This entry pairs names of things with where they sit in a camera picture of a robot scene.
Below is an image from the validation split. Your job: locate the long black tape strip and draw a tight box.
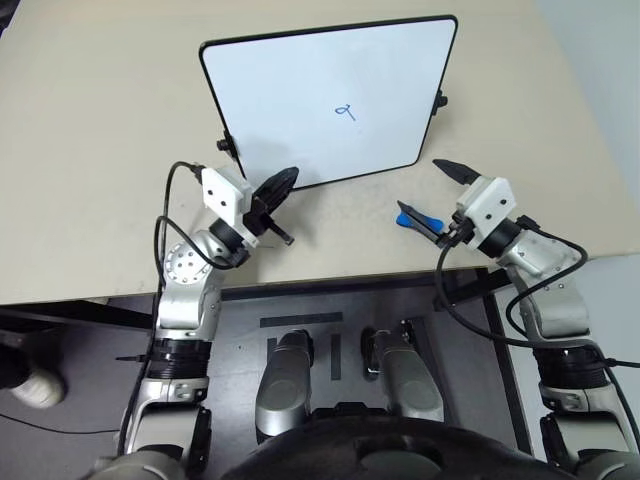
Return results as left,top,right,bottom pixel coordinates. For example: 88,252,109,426
259,312,345,330

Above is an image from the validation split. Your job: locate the white shoe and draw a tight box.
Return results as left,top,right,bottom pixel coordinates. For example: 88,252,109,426
8,367,68,412

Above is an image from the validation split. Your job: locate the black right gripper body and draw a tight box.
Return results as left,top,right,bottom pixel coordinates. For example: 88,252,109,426
437,208,477,248

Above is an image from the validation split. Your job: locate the white whiteboard with black frame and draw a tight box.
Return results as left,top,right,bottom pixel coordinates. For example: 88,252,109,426
198,14,460,192

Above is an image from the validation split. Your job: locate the small blue block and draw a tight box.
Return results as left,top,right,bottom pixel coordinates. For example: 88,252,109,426
394,210,446,235

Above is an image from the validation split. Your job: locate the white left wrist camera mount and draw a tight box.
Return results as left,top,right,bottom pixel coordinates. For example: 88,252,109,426
200,167,259,248

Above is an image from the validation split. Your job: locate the silver robot leg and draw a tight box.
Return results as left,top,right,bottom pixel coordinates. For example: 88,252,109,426
254,328,315,444
360,321,447,427

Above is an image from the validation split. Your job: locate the black robot torso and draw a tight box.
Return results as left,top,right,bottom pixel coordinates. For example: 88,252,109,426
218,401,569,480

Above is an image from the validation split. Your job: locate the thin black floor cable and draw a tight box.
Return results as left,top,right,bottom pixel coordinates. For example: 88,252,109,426
0,410,123,435

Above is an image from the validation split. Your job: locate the silver left robot leg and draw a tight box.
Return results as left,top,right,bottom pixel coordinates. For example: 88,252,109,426
254,328,315,444

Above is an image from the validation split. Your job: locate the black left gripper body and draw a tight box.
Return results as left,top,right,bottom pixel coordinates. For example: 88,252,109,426
242,195,276,238

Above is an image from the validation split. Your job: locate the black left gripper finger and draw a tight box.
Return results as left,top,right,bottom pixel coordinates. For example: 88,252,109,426
253,167,302,214
263,218,295,248

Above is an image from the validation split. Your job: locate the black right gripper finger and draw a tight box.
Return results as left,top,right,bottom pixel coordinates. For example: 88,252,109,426
431,158,481,188
396,199,450,248

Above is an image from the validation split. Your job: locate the short black tape strip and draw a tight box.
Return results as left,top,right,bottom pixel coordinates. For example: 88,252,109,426
330,333,343,382

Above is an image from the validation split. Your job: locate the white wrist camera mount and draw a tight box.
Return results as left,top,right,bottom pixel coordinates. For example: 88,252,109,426
456,175,517,237
200,167,259,248

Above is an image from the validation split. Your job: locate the black table frame bar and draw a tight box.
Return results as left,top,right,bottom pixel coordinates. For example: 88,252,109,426
438,267,509,307
0,303,157,332

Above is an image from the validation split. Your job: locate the dark grey floor platform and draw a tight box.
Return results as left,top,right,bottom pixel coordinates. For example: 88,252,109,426
202,271,534,456

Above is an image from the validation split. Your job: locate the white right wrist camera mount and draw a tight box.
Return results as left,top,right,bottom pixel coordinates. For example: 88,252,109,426
456,175,517,237

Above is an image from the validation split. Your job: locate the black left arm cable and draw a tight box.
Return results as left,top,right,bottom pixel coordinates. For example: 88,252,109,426
115,160,214,456

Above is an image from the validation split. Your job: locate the silver right robot leg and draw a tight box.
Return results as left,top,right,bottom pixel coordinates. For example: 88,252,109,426
360,321,447,427

